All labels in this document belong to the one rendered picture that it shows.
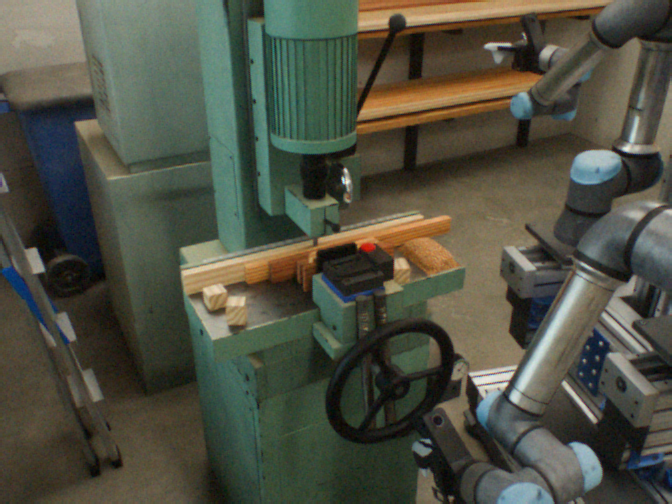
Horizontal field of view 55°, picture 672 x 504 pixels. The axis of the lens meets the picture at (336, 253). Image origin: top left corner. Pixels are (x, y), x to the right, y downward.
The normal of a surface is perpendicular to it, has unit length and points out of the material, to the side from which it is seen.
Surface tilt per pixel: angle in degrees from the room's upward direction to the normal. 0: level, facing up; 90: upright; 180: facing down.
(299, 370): 90
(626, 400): 90
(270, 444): 90
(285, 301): 0
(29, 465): 0
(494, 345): 0
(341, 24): 90
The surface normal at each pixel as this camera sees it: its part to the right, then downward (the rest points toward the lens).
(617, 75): -0.88, 0.23
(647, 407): 0.23, 0.47
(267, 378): 0.46, 0.44
